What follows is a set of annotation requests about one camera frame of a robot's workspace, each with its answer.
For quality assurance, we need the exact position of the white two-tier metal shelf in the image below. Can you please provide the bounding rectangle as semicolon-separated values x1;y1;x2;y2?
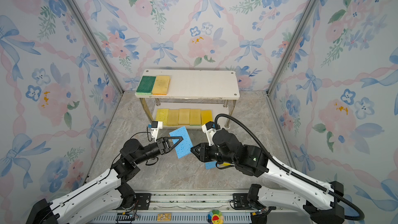
135;69;240;122

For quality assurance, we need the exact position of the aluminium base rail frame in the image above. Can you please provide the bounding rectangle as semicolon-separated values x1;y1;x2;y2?
62;174;327;224

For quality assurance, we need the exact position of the black corrugated cable conduit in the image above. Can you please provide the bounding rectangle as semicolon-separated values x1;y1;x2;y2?
214;113;365;222

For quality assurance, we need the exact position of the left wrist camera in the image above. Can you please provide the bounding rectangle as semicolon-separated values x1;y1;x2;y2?
147;121;163;142

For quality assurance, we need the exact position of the green scouring sponge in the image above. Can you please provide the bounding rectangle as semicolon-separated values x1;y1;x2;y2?
136;76;156;95

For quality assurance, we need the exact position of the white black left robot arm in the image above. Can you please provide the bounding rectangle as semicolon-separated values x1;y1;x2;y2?
27;136;183;224

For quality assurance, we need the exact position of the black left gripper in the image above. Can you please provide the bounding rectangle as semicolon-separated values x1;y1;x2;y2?
134;137;181;167

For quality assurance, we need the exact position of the aluminium corner post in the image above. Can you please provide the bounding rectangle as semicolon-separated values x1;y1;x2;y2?
65;0;124;94
266;0;319;97

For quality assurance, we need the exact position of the bright yellow cellulose sponge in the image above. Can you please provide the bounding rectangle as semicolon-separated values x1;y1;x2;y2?
155;108;169;125

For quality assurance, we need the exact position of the aluminium right corner post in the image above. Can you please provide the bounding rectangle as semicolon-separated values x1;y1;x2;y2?
266;0;319;97

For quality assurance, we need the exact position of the yellow green-backed sponge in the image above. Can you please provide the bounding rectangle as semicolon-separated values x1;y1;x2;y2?
190;109;202;126

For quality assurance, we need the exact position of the small yellow tag board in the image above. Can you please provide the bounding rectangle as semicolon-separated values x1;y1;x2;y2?
157;213;172;222

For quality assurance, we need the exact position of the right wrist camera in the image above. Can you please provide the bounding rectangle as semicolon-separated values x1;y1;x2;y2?
202;121;220;146

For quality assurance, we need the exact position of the blue sponge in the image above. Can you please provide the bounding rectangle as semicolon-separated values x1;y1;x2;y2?
169;127;193;159
205;161;217;170

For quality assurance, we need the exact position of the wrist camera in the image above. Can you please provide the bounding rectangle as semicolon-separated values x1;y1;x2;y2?
202;121;220;146
147;121;163;142

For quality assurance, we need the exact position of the aluminium left corner post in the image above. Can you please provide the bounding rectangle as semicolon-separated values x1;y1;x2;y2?
65;0;124;94

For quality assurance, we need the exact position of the yellow orange-backed sponge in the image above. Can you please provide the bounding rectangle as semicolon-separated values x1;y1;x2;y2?
178;108;190;125

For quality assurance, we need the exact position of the colourful round toy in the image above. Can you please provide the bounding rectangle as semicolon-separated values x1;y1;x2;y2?
207;209;224;224

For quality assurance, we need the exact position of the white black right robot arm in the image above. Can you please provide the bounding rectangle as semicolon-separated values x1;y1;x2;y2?
190;129;345;224

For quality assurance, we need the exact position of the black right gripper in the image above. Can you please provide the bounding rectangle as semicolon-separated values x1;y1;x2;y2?
190;143;239;168

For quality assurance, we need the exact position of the pale yellow sponge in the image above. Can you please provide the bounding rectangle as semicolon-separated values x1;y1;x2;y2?
166;110;179;126
152;75;171;95

